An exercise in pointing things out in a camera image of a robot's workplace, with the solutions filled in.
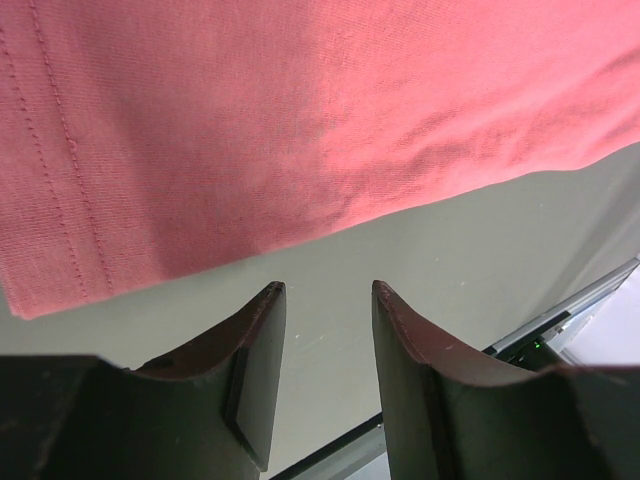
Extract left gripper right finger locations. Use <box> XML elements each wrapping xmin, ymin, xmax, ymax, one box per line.
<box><xmin>372</xmin><ymin>281</ymin><xmax>639</xmax><ymax>479</ymax></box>

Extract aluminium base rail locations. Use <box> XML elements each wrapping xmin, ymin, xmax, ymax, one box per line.
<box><xmin>275</xmin><ymin>258</ymin><xmax>639</xmax><ymax>479</ymax></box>

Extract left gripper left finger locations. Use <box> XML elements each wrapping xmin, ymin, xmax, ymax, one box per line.
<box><xmin>1</xmin><ymin>282</ymin><xmax>286</xmax><ymax>479</ymax></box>

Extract pink t shirt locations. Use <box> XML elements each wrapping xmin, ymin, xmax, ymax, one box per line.
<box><xmin>1</xmin><ymin>1</ymin><xmax>639</xmax><ymax>319</ymax></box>

